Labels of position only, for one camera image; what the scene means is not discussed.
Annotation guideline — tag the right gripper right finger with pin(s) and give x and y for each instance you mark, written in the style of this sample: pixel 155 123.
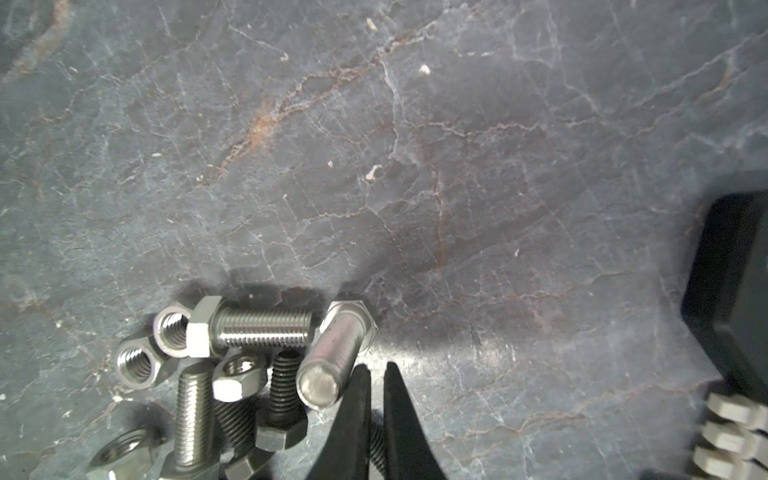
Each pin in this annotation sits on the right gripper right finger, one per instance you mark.
pixel 409 455

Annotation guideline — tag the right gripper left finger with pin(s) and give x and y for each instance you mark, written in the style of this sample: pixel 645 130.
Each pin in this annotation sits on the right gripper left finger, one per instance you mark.
pixel 345 454

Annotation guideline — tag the silver hex bolt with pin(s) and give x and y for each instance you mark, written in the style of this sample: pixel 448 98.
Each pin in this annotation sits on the silver hex bolt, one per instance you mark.
pixel 347 329

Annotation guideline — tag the black screws cluster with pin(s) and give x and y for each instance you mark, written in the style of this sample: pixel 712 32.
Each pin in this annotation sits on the black screws cluster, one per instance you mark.
pixel 259 414

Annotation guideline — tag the black rack with screws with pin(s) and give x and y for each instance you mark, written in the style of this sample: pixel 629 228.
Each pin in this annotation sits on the black rack with screws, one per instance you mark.
pixel 725 308

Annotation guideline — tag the silver hex bolt horizontal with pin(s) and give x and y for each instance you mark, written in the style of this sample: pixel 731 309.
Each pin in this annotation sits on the silver hex bolt horizontal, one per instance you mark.
pixel 217 324

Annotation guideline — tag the silver hex nut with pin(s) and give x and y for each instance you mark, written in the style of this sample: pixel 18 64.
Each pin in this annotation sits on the silver hex nut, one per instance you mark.
pixel 141 364

